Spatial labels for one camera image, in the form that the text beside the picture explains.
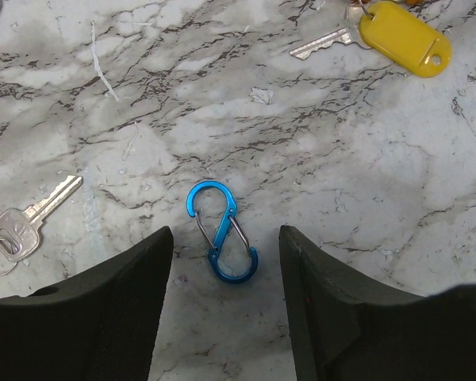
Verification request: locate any yellow key tag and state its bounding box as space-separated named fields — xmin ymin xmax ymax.
xmin=359 ymin=1 xmax=452 ymax=78

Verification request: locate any silver key lower red tag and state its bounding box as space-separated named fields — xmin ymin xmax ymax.
xmin=0 ymin=175 xmax=83 ymax=263

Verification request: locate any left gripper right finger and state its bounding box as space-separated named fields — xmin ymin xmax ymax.
xmin=278 ymin=225 xmax=476 ymax=380

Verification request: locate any blue S carabiner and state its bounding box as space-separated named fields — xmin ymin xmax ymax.
xmin=186 ymin=180 xmax=259 ymax=284

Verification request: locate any silver key on yellow tag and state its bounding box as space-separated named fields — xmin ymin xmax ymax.
xmin=289 ymin=4 xmax=371 ymax=60

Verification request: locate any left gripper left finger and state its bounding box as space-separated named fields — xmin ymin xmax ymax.
xmin=0 ymin=226 xmax=174 ymax=380

